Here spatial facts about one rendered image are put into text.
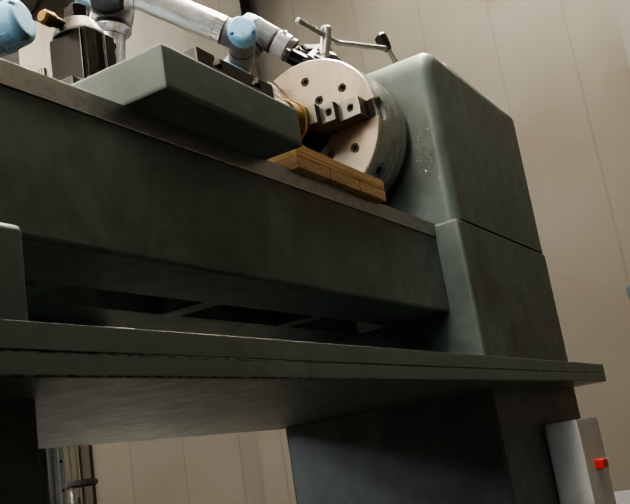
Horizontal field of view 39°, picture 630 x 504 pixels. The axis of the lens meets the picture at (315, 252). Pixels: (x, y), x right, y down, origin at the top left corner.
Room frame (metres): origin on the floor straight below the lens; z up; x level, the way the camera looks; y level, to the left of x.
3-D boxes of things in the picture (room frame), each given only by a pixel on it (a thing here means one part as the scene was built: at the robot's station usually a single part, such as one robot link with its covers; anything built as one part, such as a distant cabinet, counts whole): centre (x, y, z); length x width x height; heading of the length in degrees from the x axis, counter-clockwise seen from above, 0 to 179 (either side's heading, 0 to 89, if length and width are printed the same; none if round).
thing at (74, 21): (1.26, 0.31, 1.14); 0.08 x 0.08 x 0.03
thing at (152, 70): (1.19, 0.30, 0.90); 0.53 x 0.30 x 0.06; 61
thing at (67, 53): (1.26, 0.30, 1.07); 0.07 x 0.07 x 0.10; 61
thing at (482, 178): (2.11, -0.23, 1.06); 0.59 x 0.48 x 0.39; 151
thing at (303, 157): (1.49, 0.09, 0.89); 0.36 x 0.30 x 0.04; 61
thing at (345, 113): (1.64, -0.10, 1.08); 0.12 x 0.11 x 0.05; 61
